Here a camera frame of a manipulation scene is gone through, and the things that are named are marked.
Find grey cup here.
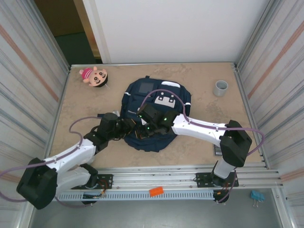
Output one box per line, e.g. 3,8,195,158
215,80,228,97

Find navy blue backpack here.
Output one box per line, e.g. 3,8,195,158
120,76,192,152

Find blue binder clip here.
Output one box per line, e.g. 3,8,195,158
250,190,266,208

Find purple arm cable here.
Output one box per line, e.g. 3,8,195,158
0,115,105,209
139,89,266,204

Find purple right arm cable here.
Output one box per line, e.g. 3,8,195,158
139,89,266,204

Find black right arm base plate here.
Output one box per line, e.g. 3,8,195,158
195,171,239,188

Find aluminium rail frame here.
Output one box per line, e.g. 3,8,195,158
25,166,285,192

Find plush doll pink striped shirt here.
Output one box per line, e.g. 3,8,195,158
79,66,110,88

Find grey slotted cable tray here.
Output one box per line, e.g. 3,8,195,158
35,191,216,201

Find orange block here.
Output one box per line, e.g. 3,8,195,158
149,187,165,197

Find white door frame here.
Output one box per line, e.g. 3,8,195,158
73,0,112,65

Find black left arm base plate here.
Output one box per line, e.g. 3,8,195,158
70,174,114,190

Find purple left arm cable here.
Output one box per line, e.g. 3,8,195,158
0,115,105,209

